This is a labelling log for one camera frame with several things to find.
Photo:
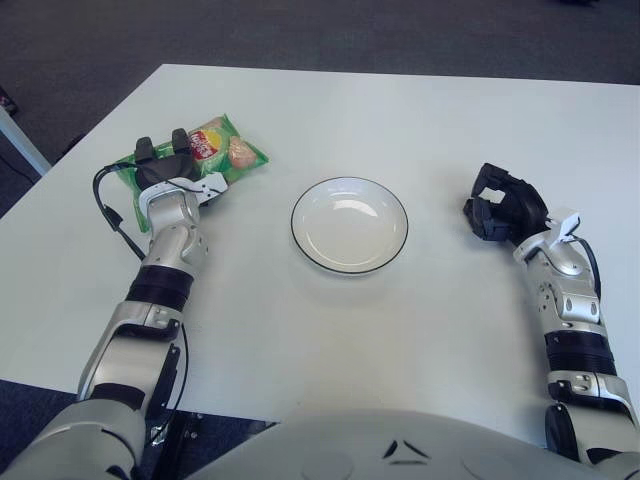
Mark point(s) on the white neighbouring table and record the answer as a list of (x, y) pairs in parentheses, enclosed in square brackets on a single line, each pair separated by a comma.
[(20, 142)]

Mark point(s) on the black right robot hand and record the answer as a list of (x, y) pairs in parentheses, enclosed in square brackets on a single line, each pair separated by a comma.
[(525, 210)]

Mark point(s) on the grey robot torso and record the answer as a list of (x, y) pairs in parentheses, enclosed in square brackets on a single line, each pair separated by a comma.
[(350, 450)]

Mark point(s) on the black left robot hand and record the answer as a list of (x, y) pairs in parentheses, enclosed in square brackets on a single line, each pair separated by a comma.
[(165, 167)]

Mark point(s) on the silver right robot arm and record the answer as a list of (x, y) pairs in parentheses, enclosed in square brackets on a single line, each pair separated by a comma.
[(575, 310)]

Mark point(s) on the green potato chips bag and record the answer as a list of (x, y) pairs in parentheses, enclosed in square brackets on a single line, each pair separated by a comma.
[(240, 155)]

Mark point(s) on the white plate with black rim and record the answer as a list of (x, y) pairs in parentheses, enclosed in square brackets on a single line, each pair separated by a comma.
[(350, 225)]

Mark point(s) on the shiny metal bracket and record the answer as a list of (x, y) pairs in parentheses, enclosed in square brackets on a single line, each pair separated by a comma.
[(159, 435)]

